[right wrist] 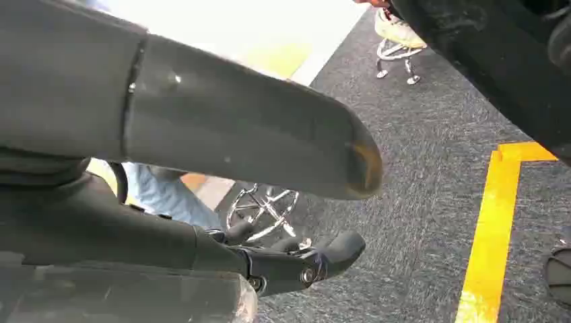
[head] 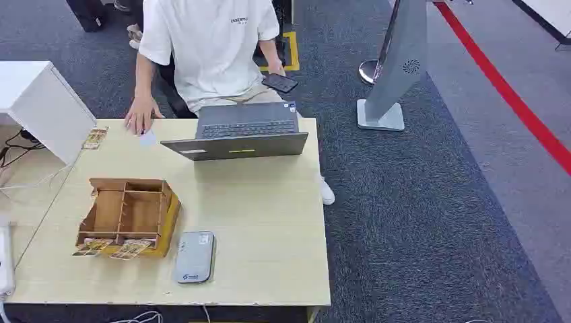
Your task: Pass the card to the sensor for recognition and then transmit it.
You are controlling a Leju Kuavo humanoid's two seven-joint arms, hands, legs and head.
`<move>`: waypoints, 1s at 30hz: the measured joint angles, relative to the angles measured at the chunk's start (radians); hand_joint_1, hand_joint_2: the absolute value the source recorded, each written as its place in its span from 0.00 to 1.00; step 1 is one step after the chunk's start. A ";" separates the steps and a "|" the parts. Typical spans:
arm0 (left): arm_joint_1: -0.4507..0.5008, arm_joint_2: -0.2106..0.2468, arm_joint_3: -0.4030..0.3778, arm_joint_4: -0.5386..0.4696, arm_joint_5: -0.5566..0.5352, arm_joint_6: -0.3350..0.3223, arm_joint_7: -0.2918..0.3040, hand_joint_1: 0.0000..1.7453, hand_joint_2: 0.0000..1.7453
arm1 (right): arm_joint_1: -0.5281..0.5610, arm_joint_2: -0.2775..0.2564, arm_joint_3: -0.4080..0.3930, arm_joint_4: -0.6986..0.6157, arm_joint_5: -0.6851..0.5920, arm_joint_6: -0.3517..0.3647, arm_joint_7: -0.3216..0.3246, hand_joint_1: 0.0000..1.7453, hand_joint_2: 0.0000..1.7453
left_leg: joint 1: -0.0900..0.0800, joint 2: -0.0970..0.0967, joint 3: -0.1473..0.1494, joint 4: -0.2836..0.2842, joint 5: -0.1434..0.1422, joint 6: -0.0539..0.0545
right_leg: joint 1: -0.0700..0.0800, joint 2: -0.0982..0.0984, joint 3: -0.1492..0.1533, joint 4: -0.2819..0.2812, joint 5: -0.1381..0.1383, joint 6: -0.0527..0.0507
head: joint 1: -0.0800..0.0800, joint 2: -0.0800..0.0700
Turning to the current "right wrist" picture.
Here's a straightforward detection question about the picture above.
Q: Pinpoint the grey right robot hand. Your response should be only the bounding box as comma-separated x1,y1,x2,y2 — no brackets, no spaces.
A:
0,0,384,323

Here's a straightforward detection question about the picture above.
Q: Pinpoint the person's leg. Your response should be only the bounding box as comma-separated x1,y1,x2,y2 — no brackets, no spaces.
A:
121,162,223,231

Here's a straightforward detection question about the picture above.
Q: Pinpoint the yellow sheet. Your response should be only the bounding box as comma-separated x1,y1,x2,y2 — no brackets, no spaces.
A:
242,42,314,81

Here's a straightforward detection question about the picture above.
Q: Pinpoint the chrome stool base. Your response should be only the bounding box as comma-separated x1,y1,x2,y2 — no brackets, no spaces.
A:
226,183,313,250
376,38,428,85

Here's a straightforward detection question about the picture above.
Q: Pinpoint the person's pale shoe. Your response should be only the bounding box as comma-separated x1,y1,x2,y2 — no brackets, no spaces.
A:
374,7,428,49

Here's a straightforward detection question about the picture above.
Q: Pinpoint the black robot leg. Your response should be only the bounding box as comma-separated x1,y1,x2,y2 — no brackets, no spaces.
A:
389,0,571,167

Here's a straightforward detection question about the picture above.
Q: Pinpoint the yellow floor tape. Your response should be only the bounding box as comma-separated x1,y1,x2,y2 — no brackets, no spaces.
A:
455,141,558,323

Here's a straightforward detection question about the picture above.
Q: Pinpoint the black cable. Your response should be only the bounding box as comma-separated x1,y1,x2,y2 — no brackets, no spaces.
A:
106,161,129,205

